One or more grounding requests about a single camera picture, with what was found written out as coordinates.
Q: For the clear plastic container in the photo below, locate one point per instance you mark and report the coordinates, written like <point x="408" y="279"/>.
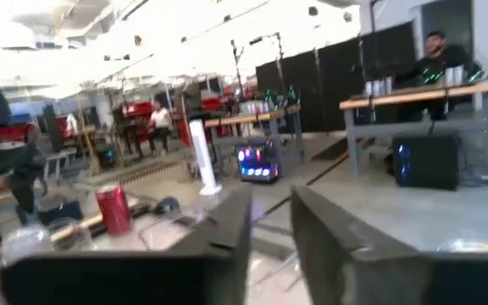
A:
<point x="28" y="243"/>
<point x="163" y="233"/>

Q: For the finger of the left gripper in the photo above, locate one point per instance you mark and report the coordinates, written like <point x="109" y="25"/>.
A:
<point x="26" y="199"/>

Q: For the standing person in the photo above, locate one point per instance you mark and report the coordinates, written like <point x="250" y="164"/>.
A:
<point x="160" y="125"/>

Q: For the seated person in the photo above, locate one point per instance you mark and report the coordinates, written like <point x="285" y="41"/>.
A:
<point x="439" y="59"/>

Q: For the wooden workbench grey legs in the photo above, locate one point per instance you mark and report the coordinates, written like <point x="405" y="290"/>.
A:
<point x="413" y="95"/>
<point x="252" y="116"/>

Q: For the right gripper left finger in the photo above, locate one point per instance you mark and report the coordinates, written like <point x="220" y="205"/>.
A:
<point x="151" y="275"/>

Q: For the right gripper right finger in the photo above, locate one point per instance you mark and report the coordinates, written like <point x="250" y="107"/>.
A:
<point x="375" y="275"/>

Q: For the black computer tower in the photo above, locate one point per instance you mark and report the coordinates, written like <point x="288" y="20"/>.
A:
<point x="426" y="161"/>

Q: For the red tool cabinet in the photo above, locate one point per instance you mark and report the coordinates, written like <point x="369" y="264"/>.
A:
<point x="138" y="112"/>

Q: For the computer tower coloured lights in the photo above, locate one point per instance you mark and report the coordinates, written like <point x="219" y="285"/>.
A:
<point x="257" y="163"/>

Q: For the white tower fan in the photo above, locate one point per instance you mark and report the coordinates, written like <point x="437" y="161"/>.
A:
<point x="203" y="156"/>

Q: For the red can with black script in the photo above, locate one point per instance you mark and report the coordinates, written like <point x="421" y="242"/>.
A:
<point x="113" y="212"/>

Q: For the black partition wall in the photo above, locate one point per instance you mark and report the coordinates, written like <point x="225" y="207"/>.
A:
<point x="337" y="84"/>

